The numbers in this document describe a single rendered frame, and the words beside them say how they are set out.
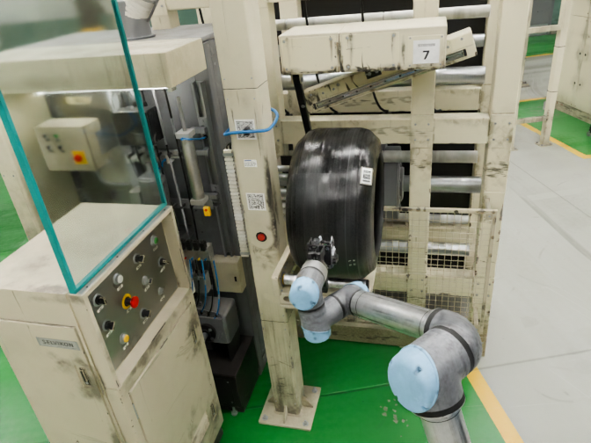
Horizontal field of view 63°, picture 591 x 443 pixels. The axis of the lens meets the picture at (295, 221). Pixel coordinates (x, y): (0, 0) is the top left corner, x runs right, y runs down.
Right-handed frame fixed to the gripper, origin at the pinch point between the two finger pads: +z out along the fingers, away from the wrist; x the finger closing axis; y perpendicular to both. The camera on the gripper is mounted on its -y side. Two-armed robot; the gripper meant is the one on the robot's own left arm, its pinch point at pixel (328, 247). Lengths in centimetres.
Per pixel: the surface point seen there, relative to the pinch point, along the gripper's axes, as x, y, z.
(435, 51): -31, 55, 48
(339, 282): 1.5, -27.0, 24.6
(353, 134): -3.8, 29.5, 30.7
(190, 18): 435, 88, 821
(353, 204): -6.9, 11.1, 10.3
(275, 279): 25.7, -25.0, 20.2
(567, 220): -140, -91, 260
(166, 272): 66, -19, 9
